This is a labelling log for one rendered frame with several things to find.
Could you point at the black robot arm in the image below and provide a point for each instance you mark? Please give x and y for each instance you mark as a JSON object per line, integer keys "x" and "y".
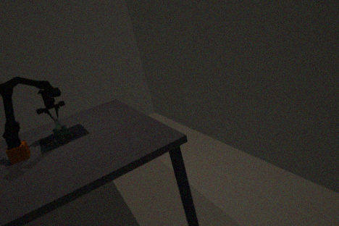
{"x": 12, "y": 127}

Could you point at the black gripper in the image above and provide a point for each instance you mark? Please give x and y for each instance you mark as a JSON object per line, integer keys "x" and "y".
{"x": 46, "y": 110}

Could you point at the green glass bottle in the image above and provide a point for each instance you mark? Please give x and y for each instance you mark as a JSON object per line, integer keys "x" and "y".
{"x": 60, "y": 131}

